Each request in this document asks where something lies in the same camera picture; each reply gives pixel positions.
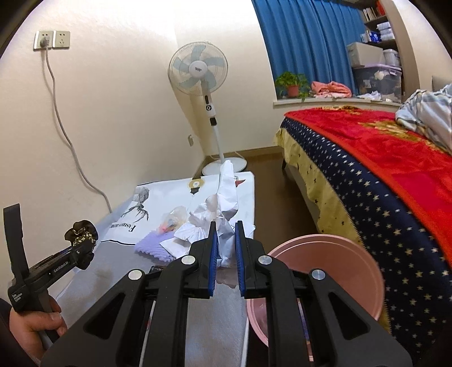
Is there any grey cardboard box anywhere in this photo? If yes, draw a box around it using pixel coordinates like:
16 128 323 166
346 41 385 68

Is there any person's left forearm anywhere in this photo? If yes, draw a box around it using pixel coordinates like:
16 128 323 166
0 298 43 367

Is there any white standing fan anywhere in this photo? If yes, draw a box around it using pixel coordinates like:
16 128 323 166
168 41 248 176

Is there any clear plastic bag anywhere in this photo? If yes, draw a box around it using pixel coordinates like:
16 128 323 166
158 206 189 235

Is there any clear storage box purple lid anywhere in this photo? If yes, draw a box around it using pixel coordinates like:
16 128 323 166
352 64 403 103

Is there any white printed tablecloth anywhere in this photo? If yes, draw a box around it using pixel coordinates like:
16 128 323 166
101 171 257 248

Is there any yellow bed skirt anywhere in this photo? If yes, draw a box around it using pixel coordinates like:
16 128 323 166
273 127 392 332

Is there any red floral blanket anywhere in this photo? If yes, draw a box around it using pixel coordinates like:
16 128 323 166
284 106 452 283

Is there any striped blue white quilt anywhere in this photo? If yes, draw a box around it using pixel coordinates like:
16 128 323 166
395 83 452 156

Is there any pink folded towel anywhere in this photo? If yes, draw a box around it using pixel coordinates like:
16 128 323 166
311 81 353 99

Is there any blue curtain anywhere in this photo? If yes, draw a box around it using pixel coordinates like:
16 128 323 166
251 0 366 101

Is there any bed with red blanket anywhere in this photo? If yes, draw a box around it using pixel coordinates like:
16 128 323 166
281 116 452 353

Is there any white wall socket with plug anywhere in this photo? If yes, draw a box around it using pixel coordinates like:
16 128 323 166
33 30 53 50

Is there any white plastic container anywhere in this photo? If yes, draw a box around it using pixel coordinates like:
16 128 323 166
382 49 401 67

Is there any grey power cable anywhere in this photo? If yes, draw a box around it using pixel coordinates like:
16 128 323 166
42 44 114 214

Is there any pink plastic bucket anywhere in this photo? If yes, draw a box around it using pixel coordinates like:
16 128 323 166
245 236 385 367

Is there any purple foam wrap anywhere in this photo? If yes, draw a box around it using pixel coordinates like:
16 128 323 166
134 229 177 262

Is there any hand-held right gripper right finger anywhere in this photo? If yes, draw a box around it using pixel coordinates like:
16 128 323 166
235 220 414 367

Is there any potted green plant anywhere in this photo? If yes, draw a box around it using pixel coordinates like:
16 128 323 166
275 71 311 99

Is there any black scrunchie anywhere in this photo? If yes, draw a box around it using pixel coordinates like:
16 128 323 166
64 219 99 252

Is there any wooden bookshelf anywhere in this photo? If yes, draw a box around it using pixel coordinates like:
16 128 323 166
360 0 401 50

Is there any row of books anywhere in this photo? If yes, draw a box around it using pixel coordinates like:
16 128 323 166
362 5 385 22

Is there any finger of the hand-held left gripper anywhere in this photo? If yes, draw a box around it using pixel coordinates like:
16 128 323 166
67 243 95 272

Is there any person's left hand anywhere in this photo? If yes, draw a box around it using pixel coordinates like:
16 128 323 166
9 294 68 357

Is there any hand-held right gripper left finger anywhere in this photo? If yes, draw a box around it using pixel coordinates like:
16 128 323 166
40 222 218 367

